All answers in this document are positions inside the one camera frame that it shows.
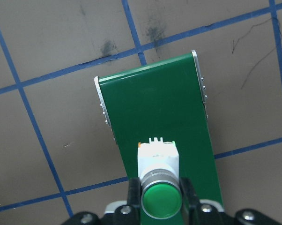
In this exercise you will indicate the green push button switch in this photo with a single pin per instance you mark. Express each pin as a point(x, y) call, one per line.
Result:
point(161, 199)

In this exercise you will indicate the green belt conveyor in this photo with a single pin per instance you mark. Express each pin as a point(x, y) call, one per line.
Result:
point(155, 105)

